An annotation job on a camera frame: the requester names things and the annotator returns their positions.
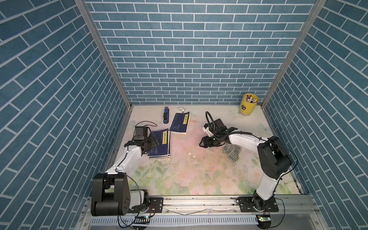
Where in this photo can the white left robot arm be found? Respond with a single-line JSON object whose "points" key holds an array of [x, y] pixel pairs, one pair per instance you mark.
{"points": [[111, 195]]}

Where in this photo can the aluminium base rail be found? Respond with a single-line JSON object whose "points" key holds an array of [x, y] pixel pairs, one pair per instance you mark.
{"points": [[288, 212]]}

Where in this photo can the blue book Yuewei notes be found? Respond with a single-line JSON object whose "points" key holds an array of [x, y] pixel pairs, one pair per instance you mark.
{"points": [[161, 142]]}

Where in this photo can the blue black stapler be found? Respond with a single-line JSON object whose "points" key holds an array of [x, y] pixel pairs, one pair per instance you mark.
{"points": [[166, 115]]}

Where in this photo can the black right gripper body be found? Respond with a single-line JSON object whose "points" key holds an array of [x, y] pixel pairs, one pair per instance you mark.
{"points": [[212, 141]]}

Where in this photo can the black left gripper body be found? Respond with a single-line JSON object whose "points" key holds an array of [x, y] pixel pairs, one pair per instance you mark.
{"points": [[151, 142]]}

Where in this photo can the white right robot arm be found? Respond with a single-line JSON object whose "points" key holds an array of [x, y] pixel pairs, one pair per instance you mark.
{"points": [[273, 156]]}

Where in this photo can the blue book Hanfeizi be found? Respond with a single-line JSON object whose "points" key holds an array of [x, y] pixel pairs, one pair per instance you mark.
{"points": [[180, 123]]}

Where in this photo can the grey striped cleaning cloth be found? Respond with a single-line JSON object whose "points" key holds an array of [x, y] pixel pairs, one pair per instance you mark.
{"points": [[232, 151]]}

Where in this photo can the yellow pen holder cup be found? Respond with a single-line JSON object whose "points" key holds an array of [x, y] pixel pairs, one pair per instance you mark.
{"points": [[248, 104]]}

